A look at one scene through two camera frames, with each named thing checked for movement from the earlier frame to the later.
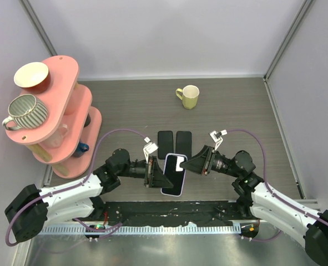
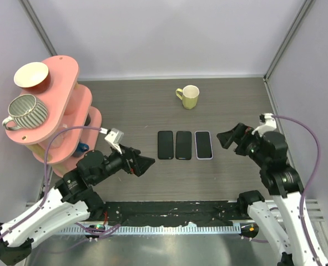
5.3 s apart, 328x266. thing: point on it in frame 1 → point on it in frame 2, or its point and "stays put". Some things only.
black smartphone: [176, 177] → [203, 144]
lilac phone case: [174, 173] → [203, 144]
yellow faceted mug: [189, 96] stays put
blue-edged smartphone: [165, 143] stays put
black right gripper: [201, 162] → [227, 138]
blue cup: [81, 148] stays put
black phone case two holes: [183, 143] stays put
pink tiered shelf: [67, 140] stays put
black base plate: [161, 213] stays put
